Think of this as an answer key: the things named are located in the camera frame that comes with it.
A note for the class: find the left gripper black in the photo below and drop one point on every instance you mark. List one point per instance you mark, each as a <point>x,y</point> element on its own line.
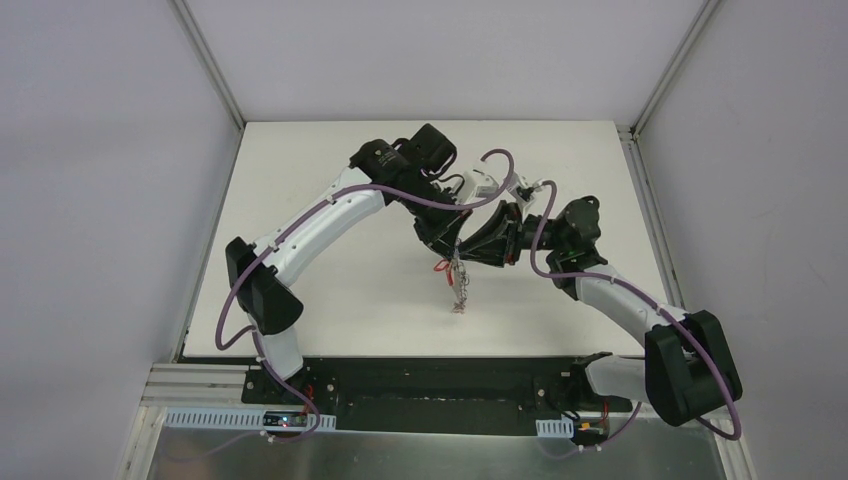
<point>436,216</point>

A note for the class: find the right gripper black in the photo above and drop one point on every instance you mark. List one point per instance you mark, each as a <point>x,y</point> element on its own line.
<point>508,234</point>

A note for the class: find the key organizer with red handle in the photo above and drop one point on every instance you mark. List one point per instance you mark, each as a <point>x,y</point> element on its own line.
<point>457,279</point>

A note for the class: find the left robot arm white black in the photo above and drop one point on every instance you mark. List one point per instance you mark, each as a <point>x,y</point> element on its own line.
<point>262,273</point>

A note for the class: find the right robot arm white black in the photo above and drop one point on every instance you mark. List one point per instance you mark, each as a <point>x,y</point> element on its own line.
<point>686,369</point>

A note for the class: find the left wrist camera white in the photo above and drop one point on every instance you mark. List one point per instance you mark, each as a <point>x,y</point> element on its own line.
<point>476,186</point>

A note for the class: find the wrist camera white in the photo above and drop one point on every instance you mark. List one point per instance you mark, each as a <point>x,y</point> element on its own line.
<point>476,186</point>
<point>524,191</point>

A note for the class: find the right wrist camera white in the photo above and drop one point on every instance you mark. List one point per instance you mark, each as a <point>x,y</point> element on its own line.
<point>524,191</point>

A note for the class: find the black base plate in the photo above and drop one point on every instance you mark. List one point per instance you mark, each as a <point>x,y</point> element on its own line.
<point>504,396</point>

